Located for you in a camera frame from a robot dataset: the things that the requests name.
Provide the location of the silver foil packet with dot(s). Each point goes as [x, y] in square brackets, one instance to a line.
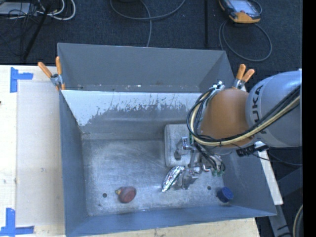
[171, 178]

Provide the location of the pale grey rectangular block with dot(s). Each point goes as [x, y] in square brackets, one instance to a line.
[170, 142]

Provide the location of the pale wood flat board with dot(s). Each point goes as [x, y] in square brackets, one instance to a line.
[37, 144]

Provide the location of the blue round cap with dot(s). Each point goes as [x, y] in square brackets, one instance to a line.
[225, 194]

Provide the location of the grey metal bin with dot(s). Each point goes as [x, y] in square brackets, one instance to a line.
[123, 157]

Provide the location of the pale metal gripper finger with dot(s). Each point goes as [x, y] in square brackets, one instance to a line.
[190, 178]
[184, 144]

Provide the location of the red-brown round fruit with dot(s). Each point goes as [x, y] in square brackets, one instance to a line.
[127, 194]

